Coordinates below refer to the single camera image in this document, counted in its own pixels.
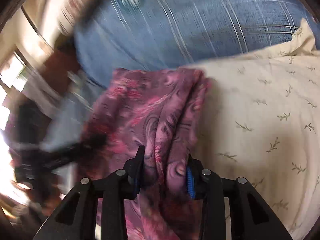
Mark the purple pink floral garment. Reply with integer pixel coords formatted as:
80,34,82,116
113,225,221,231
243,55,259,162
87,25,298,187
76,68,210,239

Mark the cream leaf-print pillow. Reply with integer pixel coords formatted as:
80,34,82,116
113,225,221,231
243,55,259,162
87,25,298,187
193,19,319,239

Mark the blue plaid bed sheet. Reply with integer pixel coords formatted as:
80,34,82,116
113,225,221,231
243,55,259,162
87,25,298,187
44,0,318,145

